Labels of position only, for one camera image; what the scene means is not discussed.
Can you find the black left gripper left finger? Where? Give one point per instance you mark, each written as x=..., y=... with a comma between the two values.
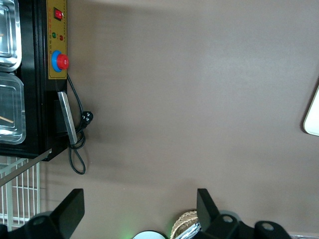
x=67, y=214

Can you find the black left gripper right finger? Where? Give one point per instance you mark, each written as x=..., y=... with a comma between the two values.
x=209, y=214

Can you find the white tray edge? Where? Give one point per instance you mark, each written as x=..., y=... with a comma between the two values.
x=312, y=117

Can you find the stacked aluminium foil trays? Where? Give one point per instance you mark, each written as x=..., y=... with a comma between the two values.
x=192, y=231

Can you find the light woven wicker basket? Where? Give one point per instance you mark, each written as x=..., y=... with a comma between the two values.
x=183, y=221

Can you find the thin wooden stick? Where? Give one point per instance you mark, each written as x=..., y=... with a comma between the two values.
x=7, y=119

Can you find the black sealing machine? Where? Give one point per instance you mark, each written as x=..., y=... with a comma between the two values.
x=35, y=99

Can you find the clear plastic food container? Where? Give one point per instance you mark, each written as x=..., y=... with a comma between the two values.
x=11, y=37
x=12, y=99

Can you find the red emergency stop button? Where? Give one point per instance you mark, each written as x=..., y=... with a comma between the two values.
x=61, y=61

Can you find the red rocker switch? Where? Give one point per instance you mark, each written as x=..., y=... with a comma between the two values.
x=58, y=14

